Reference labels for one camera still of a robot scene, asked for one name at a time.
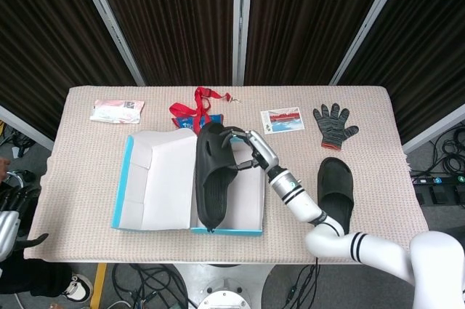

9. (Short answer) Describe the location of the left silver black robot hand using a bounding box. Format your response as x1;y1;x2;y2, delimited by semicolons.
0;185;50;262

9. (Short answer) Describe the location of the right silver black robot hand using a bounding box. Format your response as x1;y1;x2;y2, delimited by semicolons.
217;125;280;172

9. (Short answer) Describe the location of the black slide sandal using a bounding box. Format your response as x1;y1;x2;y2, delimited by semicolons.
316;156;355;236
195;121;239;233

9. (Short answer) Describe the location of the light blue cardboard shoe box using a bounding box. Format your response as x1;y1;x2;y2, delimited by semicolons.
110;128;266;238

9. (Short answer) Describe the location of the red blue white postcard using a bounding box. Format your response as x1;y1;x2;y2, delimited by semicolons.
259;106;306;135

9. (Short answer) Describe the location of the black trouser leg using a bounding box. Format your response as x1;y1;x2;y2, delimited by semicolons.
0;256;76;298

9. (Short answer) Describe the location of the grey knit glove red cuff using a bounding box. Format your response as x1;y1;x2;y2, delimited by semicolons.
312;103;360;151

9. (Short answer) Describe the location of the blue patterned badge card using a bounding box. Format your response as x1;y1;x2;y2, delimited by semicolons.
171;113;224;132

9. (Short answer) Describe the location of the black and white sneaker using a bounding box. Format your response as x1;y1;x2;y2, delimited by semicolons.
60;272;92;303

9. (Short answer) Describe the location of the beige waffle tablecloth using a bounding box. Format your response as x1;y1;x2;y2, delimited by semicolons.
23;84;432;265

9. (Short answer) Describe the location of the black power strip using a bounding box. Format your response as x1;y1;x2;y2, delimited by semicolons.
411;174;465;187

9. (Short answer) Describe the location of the red lanyard with metal clip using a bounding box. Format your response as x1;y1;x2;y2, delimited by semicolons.
168;86;243;132

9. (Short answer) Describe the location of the grey metal partition post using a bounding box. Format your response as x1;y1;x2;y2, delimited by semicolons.
401;104;465;154
71;0;147;87
231;0;254;87
328;0;414;87
0;104;56;151

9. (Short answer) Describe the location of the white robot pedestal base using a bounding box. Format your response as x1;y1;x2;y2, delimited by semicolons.
173;262;278;309

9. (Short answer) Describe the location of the black floor cable bundle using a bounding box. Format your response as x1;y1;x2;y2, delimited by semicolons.
428;129;465;176
110;262;190;309

